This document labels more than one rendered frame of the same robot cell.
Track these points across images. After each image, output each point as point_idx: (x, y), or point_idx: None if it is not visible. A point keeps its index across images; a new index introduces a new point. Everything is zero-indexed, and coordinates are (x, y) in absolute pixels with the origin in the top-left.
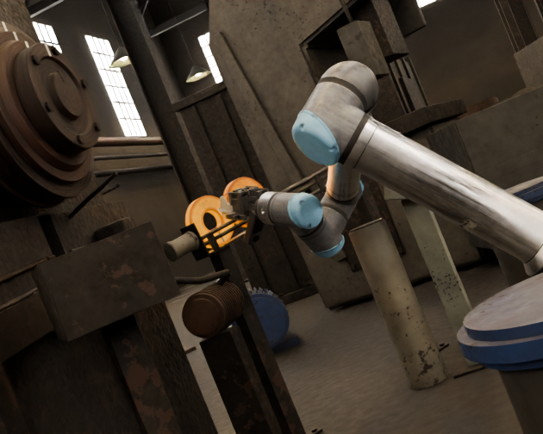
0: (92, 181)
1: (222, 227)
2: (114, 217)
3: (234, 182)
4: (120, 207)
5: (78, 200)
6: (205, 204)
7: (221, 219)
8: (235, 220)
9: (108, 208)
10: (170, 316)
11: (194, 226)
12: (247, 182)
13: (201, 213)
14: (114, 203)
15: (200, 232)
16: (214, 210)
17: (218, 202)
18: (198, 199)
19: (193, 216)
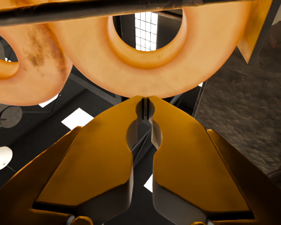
0: (220, 84)
1: (132, 2)
2: (270, 59)
3: (40, 103)
4: (229, 60)
5: None
6: (149, 83)
7: (107, 27)
8: (50, 10)
9: (271, 75)
10: None
11: (260, 51)
12: None
13: (178, 66)
14: (241, 71)
15: (225, 11)
16: (125, 60)
17: (103, 76)
18: (162, 97)
19: (209, 67)
